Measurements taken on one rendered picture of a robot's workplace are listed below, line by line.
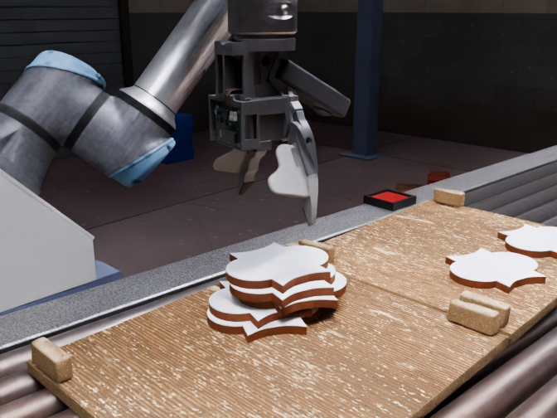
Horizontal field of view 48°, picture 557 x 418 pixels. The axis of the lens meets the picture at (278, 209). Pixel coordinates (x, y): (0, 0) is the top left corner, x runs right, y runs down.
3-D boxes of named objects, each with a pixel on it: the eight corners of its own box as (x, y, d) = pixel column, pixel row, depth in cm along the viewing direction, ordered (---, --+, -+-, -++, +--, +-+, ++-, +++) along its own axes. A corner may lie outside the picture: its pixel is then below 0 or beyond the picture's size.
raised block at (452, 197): (432, 201, 121) (433, 187, 121) (437, 200, 123) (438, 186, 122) (460, 208, 117) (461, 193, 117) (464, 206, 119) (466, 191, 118)
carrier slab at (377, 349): (27, 372, 67) (25, 359, 67) (287, 265, 95) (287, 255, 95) (251, 563, 44) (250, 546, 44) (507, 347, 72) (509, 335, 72)
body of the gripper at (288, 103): (208, 145, 72) (205, 37, 68) (270, 138, 77) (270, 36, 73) (244, 157, 66) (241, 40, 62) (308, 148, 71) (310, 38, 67)
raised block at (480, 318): (445, 321, 75) (447, 300, 74) (452, 315, 76) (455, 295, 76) (492, 338, 71) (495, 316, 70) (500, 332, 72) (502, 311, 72)
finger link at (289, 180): (276, 233, 66) (248, 155, 68) (319, 223, 70) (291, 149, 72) (289, 223, 64) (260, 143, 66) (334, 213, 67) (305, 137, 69)
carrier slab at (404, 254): (290, 264, 96) (290, 254, 95) (431, 206, 124) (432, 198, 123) (510, 345, 73) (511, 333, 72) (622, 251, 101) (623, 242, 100)
